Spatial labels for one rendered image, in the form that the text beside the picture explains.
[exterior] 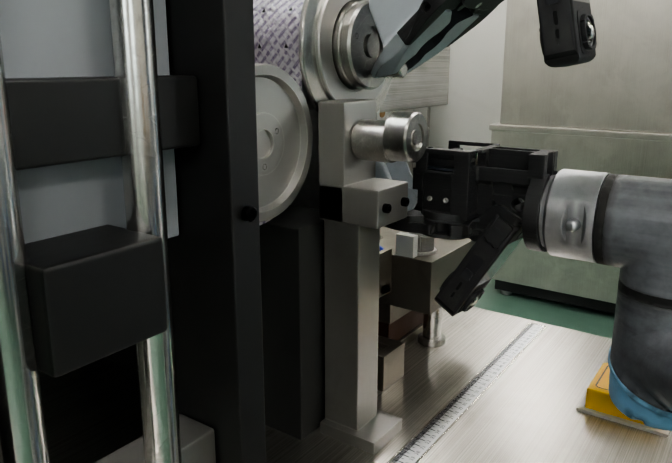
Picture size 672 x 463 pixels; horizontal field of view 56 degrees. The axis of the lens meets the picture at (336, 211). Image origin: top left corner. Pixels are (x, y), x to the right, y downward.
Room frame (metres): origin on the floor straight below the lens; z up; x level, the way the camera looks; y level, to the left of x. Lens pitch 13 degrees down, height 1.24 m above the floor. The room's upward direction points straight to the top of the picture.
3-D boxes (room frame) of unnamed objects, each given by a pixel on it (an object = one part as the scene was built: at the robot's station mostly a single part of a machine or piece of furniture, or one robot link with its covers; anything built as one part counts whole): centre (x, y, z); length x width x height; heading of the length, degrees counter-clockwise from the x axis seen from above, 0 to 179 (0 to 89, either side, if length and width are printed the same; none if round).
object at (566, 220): (0.52, -0.20, 1.11); 0.08 x 0.05 x 0.08; 145
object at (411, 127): (0.50, -0.06, 1.18); 0.04 x 0.02 x 0.04; 145
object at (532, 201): (0.56, -0.14, 1.12); 0.12 x 0.08 x 0.09; 55
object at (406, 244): (0.66, -0.08, 1.04); 0.02 x 0.01 x 0.02; 55
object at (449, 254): (0.82, 0.02, 1.00); 0.40 x 0.16 x 0.06; 55
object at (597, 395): (0.57, -0.30, 0.91); 0.07 x 0.07 x 0.02; 55
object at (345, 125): (0.53, -0.03, 1.05); 0.06 x 0.05 x 0.31; 55
